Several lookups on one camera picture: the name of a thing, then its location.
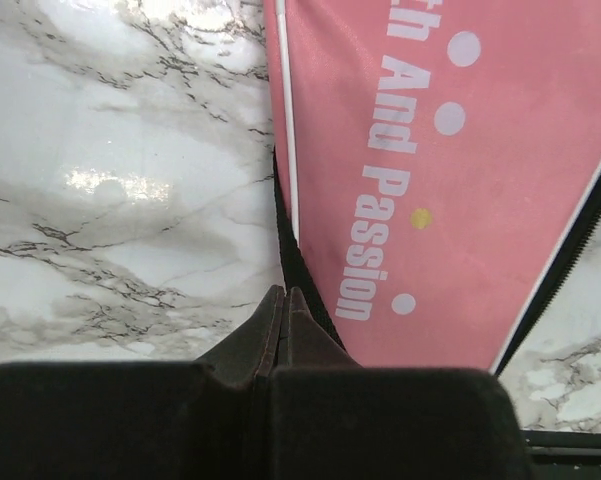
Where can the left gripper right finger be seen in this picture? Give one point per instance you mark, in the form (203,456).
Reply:
(334,419)

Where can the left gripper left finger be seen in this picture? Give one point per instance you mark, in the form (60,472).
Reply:
(187,419)

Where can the pink racket cover bag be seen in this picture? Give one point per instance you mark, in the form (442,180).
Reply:
(440,164)

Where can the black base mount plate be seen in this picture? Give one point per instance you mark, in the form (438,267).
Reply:
(564,455)

